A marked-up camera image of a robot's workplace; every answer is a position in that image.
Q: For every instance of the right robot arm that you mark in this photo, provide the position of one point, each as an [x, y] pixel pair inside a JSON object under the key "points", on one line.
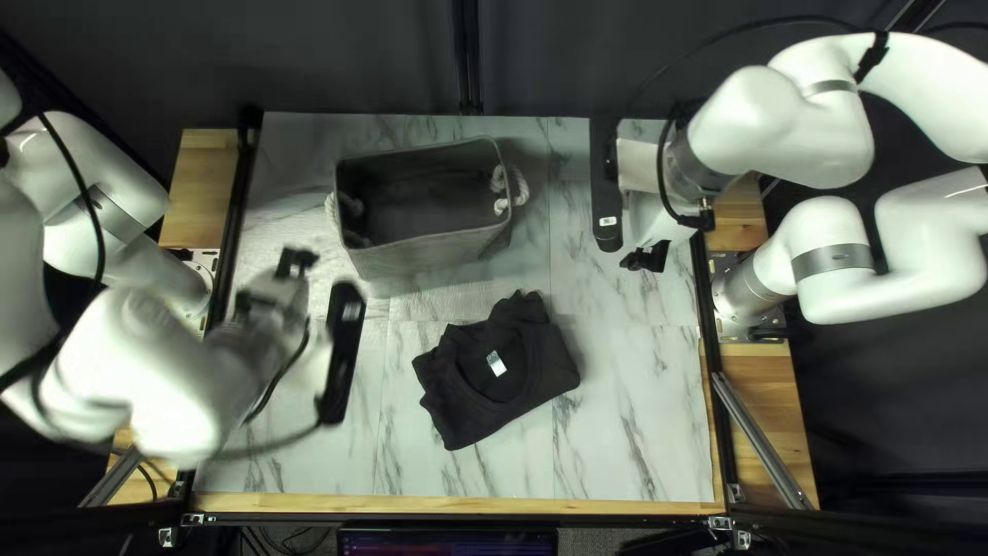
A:
{"points": [[779, 123]]}

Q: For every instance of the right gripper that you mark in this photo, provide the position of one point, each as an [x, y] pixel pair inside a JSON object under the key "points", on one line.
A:
{"points": [[656, 216]]}

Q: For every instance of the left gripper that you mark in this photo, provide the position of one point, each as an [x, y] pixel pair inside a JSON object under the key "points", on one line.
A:
{"points": [[274, 309]]}

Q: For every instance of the black sweatshirt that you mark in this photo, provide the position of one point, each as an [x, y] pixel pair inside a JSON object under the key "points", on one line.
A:
{"points": [[494, 371]]}

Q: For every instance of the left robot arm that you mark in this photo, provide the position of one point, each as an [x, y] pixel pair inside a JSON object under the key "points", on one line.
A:
{"points": [[116, 371]]}

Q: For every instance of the grey fabric basket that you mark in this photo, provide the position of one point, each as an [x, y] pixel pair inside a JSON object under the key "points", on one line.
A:
{"points": [[417, 259]]}

